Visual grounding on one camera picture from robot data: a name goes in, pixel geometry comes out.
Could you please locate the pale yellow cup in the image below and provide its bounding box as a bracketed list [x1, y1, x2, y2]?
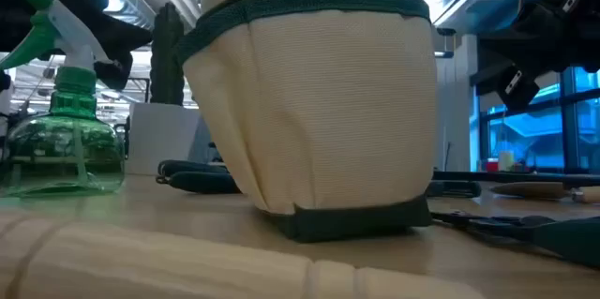
[498, 150, 516, 172]

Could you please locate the blue transplanter wooden handle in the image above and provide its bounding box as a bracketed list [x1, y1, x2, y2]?
[488, 181, 600, 204]

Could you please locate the cream canvas gardening bag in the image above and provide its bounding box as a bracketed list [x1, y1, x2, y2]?
[175, 0, 440, 244]

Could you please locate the white hexagonal planter pot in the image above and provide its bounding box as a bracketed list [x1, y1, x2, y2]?
[124, 101, 203, 177]

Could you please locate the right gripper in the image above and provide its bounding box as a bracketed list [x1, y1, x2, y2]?
[471, 0, 600, 112]

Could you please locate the green plastic spray bottle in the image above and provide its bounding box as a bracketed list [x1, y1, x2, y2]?
[0, 0, 127, 199]

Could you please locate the hand rake wooden handle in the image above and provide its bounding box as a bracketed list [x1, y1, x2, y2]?
[0, 207, 487, 299]

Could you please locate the tall dark green cactus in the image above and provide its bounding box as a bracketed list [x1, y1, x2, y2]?
[149, 2, 187, 106]

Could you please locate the silver trowel wooden handle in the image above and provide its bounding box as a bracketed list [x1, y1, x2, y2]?
[156, 158, 243, 196]

